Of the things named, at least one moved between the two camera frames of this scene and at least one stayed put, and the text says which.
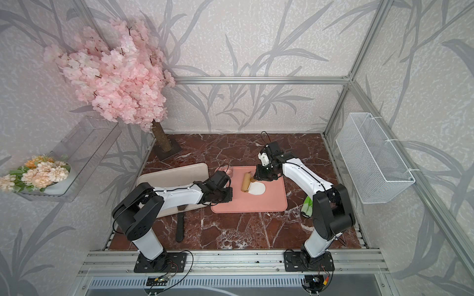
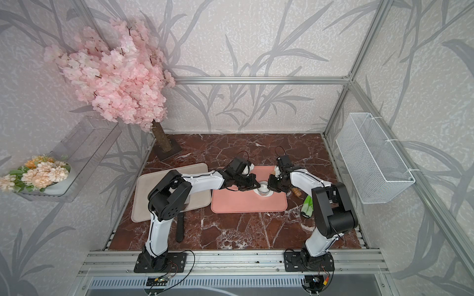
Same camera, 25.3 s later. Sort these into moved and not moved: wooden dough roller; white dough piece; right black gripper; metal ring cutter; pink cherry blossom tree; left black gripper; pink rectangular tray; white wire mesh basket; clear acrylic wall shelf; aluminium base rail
Moved: right black gripper; metal ring cutter; wooden dough roller; left black gripper; white dough piece
Not moved: pink cherry blossom tree; clear acrylic wall shelf; white wire mesh basket; aluminium base rail; pink rectangular tray
